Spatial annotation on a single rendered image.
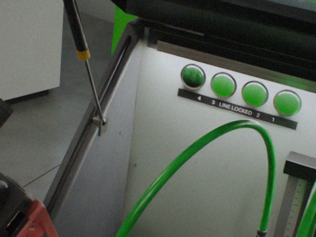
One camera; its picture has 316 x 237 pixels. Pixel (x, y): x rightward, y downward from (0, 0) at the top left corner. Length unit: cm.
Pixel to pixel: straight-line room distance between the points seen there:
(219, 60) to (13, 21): 280
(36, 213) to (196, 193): 58
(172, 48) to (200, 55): 5
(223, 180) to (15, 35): 277
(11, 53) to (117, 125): 274
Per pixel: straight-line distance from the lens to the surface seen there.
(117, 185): 127
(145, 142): 125
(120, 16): 400
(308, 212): 85
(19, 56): 391
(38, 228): 82
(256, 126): 95
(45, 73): 408
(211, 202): 125
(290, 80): 107
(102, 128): 109
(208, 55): 109
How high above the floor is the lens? 182
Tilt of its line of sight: 27 degrees down
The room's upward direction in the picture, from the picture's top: 8 degrees clockwise
